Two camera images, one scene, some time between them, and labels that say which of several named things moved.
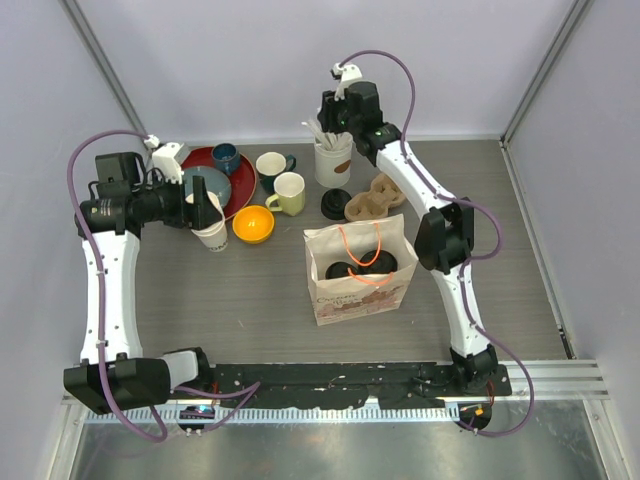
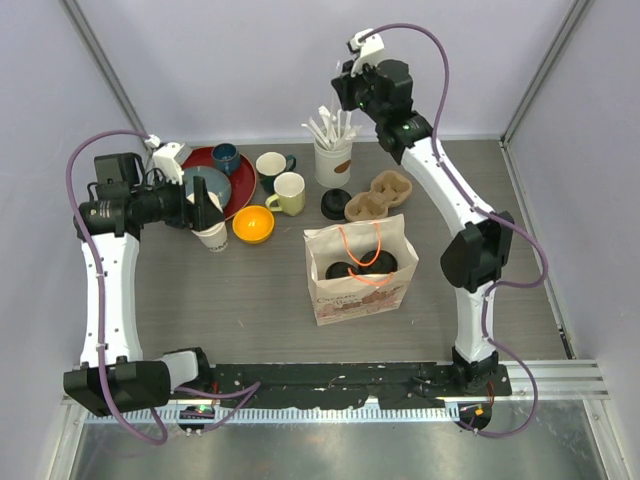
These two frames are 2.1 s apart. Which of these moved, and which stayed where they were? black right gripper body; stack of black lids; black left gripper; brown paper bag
Moved: black right gripper body
Stayed: brown paper bag; black left gripper; stack of black lids
